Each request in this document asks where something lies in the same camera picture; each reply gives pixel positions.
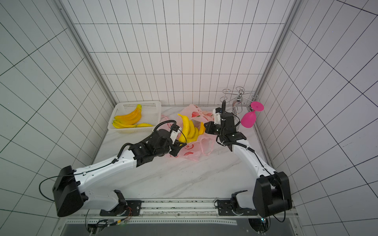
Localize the chrome wire glass rack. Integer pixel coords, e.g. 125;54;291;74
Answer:
220;87;258;115

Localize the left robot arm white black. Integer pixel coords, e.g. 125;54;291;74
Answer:
52;120;187;217

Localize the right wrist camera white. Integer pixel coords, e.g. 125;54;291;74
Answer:
213;107;222;124

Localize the pink plastic bag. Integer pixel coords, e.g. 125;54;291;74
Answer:
173;104;216;161

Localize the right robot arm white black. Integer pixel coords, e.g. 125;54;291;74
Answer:
204;101;292;219

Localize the magenta plastic wine glass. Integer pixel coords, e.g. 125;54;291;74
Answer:
241;101;264;128

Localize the yellow banana bunch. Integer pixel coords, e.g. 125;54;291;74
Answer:
112;104;152;129
178;114;205;144

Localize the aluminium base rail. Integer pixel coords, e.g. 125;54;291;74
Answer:
60;198;296;226

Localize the yellow banana bunch in basket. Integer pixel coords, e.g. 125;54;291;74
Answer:
112;104;152;129

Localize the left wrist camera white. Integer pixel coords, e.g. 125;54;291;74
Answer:
170;124;181;144

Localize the white plastic basket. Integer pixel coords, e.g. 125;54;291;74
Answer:
107;101;161;134

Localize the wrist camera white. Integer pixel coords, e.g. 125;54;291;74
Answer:
170;124;181;144
213;107;222;124

